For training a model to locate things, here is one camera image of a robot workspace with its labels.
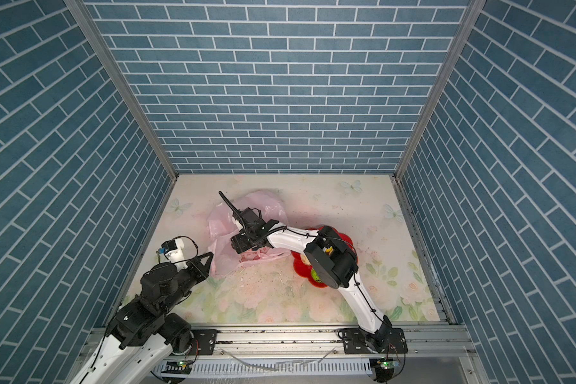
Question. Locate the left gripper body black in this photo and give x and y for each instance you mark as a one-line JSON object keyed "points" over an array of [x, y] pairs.
{"points": [[186, 282]]}

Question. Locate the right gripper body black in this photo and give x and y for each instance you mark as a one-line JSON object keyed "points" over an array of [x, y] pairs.
{"points": [[245, 241]]}

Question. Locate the beige fake fruit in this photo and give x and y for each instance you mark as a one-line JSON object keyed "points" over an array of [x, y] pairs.
{"points": [[304, 260]]}

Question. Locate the green red fake fruit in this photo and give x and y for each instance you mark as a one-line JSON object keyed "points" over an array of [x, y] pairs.
{"points": [[315, 276]]}

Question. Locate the yellow fake banana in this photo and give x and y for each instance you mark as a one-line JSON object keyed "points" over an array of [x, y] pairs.
{"points": [[328, 250]]}

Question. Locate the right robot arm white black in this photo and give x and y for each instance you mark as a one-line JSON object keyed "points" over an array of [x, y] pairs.
{"points": [[333, 260]]}

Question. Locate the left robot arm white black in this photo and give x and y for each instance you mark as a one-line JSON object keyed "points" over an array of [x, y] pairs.
{"points": [[146, 330]]}

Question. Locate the red flower-shaped plate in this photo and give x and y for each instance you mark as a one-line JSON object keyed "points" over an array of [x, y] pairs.
{"points": [[304, 271]]}

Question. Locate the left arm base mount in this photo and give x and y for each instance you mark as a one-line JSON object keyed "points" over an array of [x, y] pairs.
{"points": [[199, 342]]}

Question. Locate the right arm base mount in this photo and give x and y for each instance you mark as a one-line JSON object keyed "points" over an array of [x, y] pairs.
{"points": [[355, 341]]}

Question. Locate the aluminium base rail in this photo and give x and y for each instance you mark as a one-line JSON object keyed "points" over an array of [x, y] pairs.
{"points": [[249, 352]]}

